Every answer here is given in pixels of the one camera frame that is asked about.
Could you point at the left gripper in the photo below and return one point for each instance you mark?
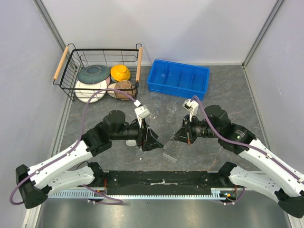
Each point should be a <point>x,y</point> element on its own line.
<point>150,143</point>

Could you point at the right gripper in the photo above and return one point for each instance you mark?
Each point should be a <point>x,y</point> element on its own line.
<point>181,135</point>

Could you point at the clear acrylic tube rack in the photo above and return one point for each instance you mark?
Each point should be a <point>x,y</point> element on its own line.
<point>172,150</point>

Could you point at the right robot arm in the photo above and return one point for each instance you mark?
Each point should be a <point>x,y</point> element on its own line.
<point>280,182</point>

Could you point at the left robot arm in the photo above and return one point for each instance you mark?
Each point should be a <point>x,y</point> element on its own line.
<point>36,183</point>

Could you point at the white plastic bowl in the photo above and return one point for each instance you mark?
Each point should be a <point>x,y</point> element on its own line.
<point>131,143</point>

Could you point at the small glass bottle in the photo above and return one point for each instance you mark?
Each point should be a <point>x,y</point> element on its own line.
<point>169,117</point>

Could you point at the glass petri dish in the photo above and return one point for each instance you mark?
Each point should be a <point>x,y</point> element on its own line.
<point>154,113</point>

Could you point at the glass conical flask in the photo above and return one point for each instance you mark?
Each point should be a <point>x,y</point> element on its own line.
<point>172,107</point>

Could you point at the glass beaker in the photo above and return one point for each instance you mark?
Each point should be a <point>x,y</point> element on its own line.
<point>157,103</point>

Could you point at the blue plastic divided bin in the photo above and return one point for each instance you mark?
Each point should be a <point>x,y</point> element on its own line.
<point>178,79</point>

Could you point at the brown ceramic bowl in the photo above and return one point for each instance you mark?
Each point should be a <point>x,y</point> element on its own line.
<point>127,87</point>

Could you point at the white ceramic bowl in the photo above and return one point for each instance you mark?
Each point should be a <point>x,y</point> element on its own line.
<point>111,92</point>

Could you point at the yellow ceramic bowl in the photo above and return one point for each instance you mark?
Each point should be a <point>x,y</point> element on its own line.
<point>120,73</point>

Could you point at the white ceramic plate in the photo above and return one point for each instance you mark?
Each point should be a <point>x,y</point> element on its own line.
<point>84,91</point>

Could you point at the teal ceramic plate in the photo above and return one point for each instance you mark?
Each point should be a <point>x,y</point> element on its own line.
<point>93,74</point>

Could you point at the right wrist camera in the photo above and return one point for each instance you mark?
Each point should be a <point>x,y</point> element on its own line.
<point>192,107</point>

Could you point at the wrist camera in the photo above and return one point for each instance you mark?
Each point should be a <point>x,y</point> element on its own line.
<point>192,107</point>
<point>141,112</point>

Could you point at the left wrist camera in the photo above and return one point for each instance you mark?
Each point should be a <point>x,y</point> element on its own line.
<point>141,112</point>

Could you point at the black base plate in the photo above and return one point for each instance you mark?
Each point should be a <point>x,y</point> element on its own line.
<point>162,182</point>

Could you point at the light blue cable duct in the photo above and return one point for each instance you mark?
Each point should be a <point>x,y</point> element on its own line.
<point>90,195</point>

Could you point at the black wire basket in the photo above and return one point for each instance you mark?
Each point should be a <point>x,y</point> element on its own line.
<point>75,59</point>

